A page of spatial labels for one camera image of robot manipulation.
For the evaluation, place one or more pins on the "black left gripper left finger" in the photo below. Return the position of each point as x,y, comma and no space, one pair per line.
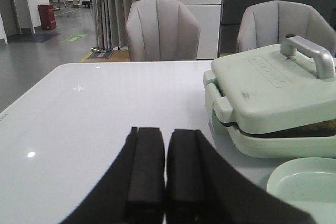
132,189

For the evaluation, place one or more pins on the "dark grey kitchen counter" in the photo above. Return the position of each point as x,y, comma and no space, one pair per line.
233,10

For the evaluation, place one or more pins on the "left grey upholstered chair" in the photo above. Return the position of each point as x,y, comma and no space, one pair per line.
162,30

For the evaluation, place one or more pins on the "right grey upholstered chair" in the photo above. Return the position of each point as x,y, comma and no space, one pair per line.
267,23

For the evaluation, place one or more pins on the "grey upholstered chair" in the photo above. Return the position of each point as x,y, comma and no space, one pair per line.
267,23
162,30

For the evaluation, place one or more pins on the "white drawer cabinet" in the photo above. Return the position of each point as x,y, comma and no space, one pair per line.
207,13

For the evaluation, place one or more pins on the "dark floor mat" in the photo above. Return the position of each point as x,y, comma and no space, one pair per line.
31,38

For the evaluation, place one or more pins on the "mint green breakfast maker lid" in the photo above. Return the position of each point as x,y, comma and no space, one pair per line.
276,87

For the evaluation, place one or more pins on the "mint green breakfast maker base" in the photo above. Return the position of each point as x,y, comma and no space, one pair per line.
265,147

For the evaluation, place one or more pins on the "mint green round plate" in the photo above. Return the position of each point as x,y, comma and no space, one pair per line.
307,183

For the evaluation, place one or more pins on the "red bin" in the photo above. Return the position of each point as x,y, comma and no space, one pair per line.
47,16

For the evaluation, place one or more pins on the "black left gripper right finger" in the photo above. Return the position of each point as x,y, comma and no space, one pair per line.
203,188

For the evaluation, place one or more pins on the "white bread slice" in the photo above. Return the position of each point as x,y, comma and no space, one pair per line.
321,129

